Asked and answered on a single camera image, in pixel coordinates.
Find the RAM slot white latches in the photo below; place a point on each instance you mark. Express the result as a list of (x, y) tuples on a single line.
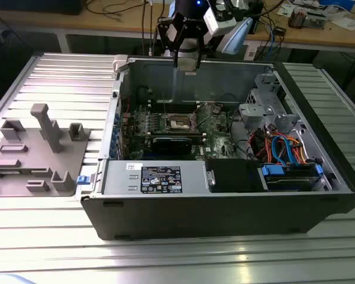
[(174, 101), (174, 107)]

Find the grey parts rack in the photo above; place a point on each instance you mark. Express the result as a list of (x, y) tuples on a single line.
[(23, 165)]

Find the black rating label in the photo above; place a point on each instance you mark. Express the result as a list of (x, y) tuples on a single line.
[(160, 179)]

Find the grey metal drive cage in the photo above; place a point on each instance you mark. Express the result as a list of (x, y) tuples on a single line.
[(254, 111)]

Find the copper fin cooler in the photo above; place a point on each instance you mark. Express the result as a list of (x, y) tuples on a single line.
[(297, 17)]

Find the RAM slot black latches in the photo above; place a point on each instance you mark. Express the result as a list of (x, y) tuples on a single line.
[(174, 110), (174, 104)]

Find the hard disk in blue carrier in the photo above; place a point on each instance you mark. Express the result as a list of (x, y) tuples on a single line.
[(272, 171)]

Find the wooden desk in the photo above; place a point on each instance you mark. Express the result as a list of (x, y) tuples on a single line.
[(106, 20)]

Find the blue case latch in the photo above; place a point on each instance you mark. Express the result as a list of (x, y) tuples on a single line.
[(82, 180)]

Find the pale blue rounded object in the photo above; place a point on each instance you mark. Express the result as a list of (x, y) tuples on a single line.
[(6, 279)]

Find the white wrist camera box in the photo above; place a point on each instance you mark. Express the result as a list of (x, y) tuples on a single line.
[(220, 23)]

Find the silver CPU plate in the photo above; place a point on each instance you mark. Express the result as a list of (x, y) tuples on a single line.
[(187, 63)]

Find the green motherboard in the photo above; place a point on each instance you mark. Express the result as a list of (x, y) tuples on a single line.
[(216, 148)]

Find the round coin battery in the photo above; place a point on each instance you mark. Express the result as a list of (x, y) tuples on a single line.
[(216, 109)]

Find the black PC case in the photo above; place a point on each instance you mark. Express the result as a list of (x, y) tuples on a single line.
[(195, 219)]

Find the black graphics card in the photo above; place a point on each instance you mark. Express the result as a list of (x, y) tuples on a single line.
[(171, 146)]

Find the grey power supply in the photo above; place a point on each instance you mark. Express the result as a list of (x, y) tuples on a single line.
[(121, 177)]

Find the pale blue teach pendant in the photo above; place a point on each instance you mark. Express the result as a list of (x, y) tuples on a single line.
[(236, 35)]

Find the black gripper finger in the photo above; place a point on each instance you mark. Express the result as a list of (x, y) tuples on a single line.
[(201, 38), (168, 35)]

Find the black drive bay box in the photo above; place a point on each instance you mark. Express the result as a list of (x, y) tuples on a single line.
[(236, 174)]

